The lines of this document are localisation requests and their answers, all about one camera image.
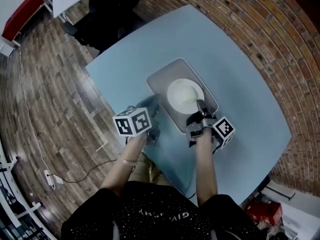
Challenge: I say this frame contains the black office chair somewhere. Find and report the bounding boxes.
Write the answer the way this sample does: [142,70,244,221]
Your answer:
[62,0,151,53]

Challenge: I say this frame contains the white floor cable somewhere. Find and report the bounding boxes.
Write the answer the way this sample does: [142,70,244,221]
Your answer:
[18,46,55,177]

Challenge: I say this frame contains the white metal shelf frame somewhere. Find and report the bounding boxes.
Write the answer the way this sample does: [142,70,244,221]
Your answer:
[0,143,52,240]

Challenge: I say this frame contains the white power strip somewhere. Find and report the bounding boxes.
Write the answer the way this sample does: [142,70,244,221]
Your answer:
[44,169,64,190]

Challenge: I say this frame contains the black speckled shirt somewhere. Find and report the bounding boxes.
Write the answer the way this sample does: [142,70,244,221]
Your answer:
[60,180,263,240]

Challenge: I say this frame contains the beige trousers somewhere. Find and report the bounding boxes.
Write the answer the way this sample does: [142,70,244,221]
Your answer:
[128,152,174,188]

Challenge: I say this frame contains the black floor cable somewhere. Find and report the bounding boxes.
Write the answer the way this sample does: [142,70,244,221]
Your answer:
[48,158,118,184]

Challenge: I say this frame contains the red bench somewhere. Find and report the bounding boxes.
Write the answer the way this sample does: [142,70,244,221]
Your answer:
[1,0,46,47]

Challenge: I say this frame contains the person's right forearm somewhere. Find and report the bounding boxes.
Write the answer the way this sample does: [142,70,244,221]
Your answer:
[194,130,219,208]

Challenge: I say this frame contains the small white desk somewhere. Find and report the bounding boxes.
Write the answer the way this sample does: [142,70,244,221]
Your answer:
[51,0,112,19]

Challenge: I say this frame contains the white round plate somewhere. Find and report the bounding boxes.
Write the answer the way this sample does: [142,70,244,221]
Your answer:
[166,78,205,115]

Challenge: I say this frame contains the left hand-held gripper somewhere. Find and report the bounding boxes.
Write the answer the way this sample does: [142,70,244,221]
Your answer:
[112,93,161,146]

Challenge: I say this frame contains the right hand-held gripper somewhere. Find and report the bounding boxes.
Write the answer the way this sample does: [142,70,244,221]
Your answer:
[185,98,236,150]

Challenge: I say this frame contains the red fire extinguisher box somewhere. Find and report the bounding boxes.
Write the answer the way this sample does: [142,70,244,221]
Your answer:
[245,200,283,227]

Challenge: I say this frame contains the white rectangular tray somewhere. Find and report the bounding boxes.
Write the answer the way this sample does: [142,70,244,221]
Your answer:
[146,57,219,135]

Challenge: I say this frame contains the person's left forearm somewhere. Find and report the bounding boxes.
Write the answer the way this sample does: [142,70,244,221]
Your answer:
[100,133,149,198]

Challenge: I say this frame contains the light blue table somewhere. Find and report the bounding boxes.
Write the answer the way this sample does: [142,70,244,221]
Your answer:
[85,4,293,206]

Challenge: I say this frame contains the small white cabinet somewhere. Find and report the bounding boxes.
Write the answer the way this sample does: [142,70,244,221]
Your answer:
[0,38,15,58]

